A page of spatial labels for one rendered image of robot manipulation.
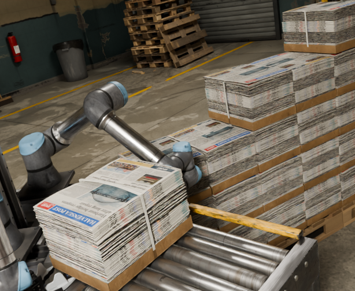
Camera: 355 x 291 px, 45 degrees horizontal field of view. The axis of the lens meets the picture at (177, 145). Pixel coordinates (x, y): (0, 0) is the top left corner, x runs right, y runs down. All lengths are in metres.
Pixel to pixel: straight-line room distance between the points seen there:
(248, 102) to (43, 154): 0.97
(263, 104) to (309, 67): 0.33
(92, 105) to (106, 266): 0.69
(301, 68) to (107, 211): 1.38
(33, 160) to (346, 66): 1.66
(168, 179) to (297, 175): 1.19
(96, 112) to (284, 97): 0.98
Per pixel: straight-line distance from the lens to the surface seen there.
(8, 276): 1.26
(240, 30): 9.77
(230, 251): 1.35
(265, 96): 2.13
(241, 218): 1.45
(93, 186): 1.40
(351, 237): 2.78
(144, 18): 8.48
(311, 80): 2.33
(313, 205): 2.58
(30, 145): 1.97
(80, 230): 1.21
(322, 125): 2.46
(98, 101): 1.70
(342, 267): 2.56
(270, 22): 9.39
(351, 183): 2.79
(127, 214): 1.23
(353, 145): 2.69
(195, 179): 1.77
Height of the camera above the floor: 1.59
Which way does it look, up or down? 21 degrees down
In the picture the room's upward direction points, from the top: 11 degrees counter-clockwise
